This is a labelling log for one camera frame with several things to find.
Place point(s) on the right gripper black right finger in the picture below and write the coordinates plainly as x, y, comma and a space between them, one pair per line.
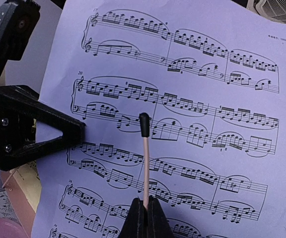
157, 223

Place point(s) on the purple sheet music page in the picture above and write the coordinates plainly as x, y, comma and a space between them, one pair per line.
211, 75

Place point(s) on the pink music stand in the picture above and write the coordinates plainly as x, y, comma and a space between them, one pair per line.
145, 153

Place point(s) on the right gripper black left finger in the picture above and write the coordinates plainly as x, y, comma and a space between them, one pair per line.
133, 226

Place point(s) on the pink round plate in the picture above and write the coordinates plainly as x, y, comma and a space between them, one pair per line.
11, 229

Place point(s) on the yellow sheet music page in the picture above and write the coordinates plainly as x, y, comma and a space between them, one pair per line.
27, 178

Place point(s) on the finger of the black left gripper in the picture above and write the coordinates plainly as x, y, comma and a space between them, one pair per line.
19, 110

